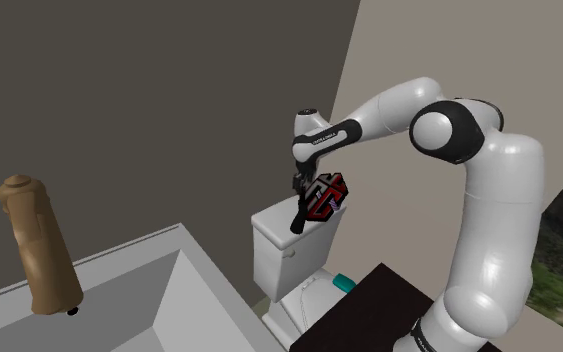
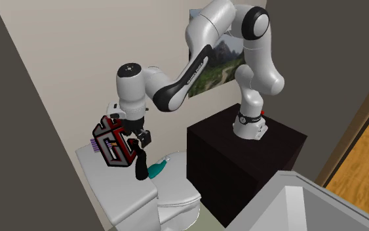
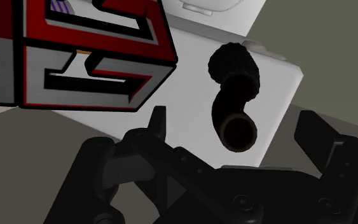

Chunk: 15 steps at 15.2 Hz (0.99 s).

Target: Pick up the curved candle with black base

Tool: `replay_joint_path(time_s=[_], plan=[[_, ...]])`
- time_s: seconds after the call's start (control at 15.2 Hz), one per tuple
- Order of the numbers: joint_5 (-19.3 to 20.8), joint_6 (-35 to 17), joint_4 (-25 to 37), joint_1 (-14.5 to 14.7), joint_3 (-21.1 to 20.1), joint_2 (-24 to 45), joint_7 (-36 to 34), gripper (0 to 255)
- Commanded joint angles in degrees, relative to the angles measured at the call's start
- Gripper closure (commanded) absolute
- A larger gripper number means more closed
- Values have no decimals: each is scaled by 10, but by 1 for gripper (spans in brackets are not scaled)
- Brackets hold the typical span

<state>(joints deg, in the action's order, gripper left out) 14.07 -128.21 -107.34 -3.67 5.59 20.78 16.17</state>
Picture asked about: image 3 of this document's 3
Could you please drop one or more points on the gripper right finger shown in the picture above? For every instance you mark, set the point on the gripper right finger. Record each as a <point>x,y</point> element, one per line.
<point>346,173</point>

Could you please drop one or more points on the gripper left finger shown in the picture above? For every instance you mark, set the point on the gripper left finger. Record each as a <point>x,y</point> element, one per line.
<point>119,173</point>

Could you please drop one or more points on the white toilet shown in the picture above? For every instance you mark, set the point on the white toilet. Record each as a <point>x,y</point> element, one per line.
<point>188,93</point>

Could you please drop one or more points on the black curved tube-shaped object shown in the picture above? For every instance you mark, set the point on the black curved tube-shaped object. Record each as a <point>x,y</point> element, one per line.
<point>233,80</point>

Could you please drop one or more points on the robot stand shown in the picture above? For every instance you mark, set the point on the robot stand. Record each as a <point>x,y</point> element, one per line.
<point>82,31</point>

